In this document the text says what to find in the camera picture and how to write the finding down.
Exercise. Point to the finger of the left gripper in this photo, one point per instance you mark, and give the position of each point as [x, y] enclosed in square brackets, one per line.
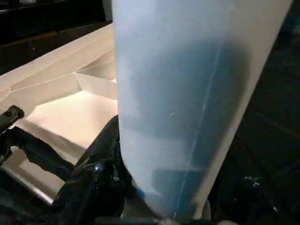
[42, 150]

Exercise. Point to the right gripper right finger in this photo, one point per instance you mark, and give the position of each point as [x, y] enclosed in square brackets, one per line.
[257, 187]

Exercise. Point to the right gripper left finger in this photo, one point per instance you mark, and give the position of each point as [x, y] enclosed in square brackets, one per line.
[93, 182]

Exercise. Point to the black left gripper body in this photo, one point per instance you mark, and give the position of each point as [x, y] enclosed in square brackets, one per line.
[9, 117]

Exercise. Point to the white plastic table top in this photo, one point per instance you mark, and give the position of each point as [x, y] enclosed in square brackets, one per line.
[58, 93]

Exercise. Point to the white plastic table leg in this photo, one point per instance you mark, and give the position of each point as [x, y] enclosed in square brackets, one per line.
[175, 93]

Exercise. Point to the black work mat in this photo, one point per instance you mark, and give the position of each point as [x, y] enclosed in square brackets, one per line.
[281, 82]

